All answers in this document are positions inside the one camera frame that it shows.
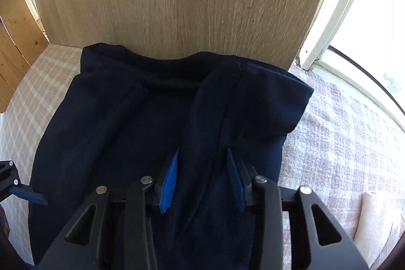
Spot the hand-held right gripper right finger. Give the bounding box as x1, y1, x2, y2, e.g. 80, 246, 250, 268
226, 148, 369, 270

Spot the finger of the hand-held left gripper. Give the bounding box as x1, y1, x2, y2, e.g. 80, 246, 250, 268
0, 159, 49, 206

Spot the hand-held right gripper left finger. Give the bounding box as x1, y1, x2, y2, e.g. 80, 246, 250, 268
38, 148, 179, 270

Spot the navy blue sweatshirt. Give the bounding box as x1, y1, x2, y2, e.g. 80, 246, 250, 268
28, 42, 314, 270

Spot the pink plaid cloth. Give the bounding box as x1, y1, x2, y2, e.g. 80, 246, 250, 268
0, 45, 405, 270

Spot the cream buttoned shirt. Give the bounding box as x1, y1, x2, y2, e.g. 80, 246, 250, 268
353, 190, 405, 262

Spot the pine plank board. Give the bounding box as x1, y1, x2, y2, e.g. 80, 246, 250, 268
0, 0, 49, 114

